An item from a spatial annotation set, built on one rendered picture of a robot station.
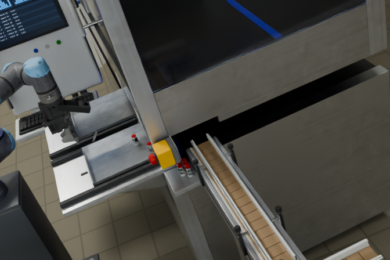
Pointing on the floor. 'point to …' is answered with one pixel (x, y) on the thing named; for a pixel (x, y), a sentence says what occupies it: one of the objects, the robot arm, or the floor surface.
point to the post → (141, 93)
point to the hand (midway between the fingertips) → (79, 140)
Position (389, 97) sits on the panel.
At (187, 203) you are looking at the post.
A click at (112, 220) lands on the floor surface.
